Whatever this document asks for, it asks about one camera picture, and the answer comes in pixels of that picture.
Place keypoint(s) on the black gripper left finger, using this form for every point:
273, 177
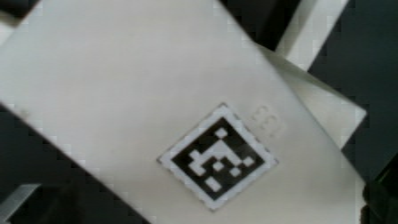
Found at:
40, 204

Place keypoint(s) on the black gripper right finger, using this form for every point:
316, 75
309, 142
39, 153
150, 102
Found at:
380, 212

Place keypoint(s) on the white cabinet top block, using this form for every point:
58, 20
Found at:
150, 91

